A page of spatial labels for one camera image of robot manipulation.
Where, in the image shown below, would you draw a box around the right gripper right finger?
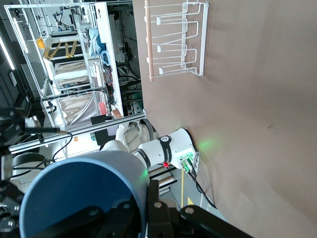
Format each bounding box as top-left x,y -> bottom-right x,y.
146,179 -> 254,238

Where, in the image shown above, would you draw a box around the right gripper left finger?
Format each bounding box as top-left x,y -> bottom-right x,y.
32,193 -> 147,238

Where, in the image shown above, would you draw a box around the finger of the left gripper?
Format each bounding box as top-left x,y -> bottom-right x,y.
0,183 -> 24,225
0,108 -> 25,149

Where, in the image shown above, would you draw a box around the blue plastic cup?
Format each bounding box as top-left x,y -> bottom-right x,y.
19,150 -> 151,238

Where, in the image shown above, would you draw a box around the black rod with metal knob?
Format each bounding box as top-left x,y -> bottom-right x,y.
23,116 -> 73,136

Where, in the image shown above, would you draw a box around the round black seat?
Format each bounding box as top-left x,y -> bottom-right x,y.
11,152 -> 47,174

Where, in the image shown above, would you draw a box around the beige curtain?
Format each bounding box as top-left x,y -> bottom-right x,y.
58,92 -> 103,126

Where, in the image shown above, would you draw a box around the white light strip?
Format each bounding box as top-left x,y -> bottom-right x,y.
13,16 -> 29,55
0,36 -> 16,72

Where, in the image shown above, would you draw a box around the beige office chair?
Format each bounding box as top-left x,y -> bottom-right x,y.
123,118 -> 159,155

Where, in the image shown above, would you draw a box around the blue cloth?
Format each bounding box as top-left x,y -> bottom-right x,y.
88,27 -> 111,66

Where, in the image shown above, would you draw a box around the brown table cover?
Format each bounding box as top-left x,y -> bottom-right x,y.
132,0 -> 317,238

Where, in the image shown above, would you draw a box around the white workbench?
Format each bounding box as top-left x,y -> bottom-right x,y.
95,1 -> 125,118

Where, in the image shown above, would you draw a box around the black arm base cable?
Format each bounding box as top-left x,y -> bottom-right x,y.
184,158 -> 218,211

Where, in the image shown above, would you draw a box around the thin black hanging cable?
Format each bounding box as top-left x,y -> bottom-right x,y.
50,132 -> 74,164

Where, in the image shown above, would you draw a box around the silver aluminium cage frame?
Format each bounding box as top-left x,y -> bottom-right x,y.
3,0 -> 147,154

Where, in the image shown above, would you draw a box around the white wire cup holder rack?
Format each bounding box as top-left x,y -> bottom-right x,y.
144,0 -> 209,82

